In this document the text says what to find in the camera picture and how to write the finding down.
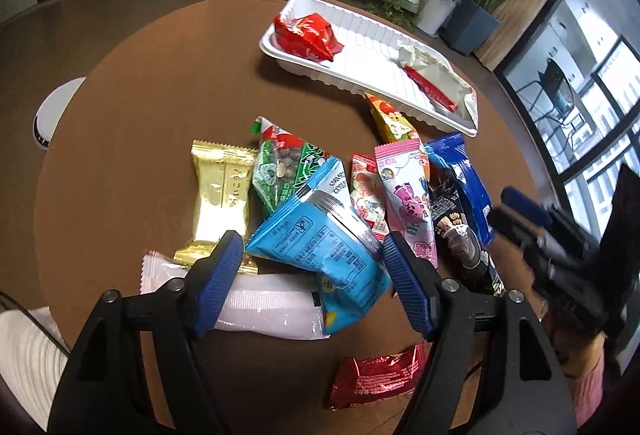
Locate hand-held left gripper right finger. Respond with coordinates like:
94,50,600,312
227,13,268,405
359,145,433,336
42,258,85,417
382,231,578,435

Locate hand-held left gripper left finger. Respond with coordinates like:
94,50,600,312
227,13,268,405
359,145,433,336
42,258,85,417
47,230,246,435

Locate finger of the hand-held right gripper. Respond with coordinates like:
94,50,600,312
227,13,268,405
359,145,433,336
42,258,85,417
501,186,566,236
487,206,556,266

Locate dark blue snack packet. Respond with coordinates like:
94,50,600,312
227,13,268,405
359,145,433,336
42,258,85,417
424,133,496,248

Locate gold snack packet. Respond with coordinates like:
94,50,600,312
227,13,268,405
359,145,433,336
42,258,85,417
173,140,260,276

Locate pink snack packet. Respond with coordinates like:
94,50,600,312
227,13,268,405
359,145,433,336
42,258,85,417
375,139,440,268

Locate light blue snack packet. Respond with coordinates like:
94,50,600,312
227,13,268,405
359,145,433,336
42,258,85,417
245,156,393,336

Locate white plastic tray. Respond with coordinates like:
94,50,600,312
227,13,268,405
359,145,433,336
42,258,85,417
259,0,480,136

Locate person's right hand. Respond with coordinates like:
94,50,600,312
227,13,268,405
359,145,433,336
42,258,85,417
542,297,603,376

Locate black cookie packet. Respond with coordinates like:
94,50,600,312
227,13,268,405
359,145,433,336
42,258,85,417
430,165,506,298

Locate white translucent packet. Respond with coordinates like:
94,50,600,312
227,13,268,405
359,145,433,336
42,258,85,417
139,251,331,341

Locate small red-white snack packet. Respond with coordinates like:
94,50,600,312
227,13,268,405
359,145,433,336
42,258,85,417
348,153,391,243

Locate dark red foil packet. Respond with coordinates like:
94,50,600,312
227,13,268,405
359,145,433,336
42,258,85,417
327,342,428,411

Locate black metal chair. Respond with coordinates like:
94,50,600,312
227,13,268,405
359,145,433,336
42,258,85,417
515,60,591,140

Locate green nut packet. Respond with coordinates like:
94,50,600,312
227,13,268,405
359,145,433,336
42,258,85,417
250,116,346,218

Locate beige packet with red stripe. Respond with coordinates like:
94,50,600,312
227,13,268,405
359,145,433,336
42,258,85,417
396,41,476,126

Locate yellow-orange snack packet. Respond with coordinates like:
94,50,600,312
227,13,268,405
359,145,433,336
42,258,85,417
364,92,421,146

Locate grey-blue square planter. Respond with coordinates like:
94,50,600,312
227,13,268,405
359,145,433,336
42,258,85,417
442,0,501,56

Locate white ribbed cloth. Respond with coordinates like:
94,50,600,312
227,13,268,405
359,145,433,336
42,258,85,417
0,307,71,421

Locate white round plant pot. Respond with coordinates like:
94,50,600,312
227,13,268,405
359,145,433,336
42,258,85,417
415,0,456,38

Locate white round stool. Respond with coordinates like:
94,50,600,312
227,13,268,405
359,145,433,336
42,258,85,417
33,76,87,150

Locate red snack packet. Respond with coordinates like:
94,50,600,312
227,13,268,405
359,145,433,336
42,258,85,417
273,12,346,64

